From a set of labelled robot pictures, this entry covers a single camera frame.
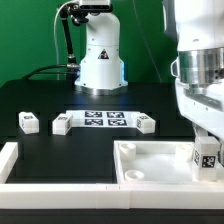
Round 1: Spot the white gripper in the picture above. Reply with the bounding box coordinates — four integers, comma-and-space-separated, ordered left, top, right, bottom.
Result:
175, 79, 224, 141

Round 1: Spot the white square table top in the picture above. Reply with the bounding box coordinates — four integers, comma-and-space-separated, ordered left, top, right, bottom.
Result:
114, 141, 224, 184

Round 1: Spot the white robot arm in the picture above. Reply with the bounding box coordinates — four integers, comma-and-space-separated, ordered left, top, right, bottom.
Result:
58, 0, 224, 140

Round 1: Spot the fiducial marker sheet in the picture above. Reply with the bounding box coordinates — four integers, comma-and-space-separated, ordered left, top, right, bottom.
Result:
66, 110, 138, 128

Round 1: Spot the white U-shaped obstacle fence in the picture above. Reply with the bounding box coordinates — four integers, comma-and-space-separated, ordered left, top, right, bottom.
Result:
0, 142, 224, 209

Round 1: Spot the black cable on table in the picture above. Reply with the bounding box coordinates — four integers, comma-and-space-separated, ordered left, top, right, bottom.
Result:
21, 63, 81, 81

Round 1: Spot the grey hose at robot base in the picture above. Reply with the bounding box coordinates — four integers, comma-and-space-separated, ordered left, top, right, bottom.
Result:
53, 0, 76, 66

